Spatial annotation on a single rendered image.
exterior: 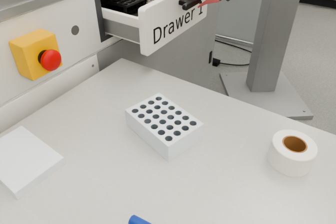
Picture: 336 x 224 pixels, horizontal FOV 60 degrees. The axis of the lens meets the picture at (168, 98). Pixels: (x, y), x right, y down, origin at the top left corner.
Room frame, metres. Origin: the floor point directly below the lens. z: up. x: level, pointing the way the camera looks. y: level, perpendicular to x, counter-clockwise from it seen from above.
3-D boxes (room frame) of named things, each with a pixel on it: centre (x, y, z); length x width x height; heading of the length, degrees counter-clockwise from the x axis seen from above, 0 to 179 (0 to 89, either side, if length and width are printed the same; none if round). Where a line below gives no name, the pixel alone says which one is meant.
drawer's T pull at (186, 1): (0.69, -0.05, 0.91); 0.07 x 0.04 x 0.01; 146
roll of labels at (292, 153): (0.33, -0.20, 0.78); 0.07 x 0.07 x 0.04
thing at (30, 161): (0.33, 0.25, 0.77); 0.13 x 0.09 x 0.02; 53
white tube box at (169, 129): (0.40, 0.01, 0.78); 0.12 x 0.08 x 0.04; 41
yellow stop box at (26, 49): (0.49, 0.25, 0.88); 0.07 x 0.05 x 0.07; 146
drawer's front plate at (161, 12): (0.70, -0.02, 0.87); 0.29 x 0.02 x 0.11; 146
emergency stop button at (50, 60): (0.47, 0.22, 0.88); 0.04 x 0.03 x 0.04; 146
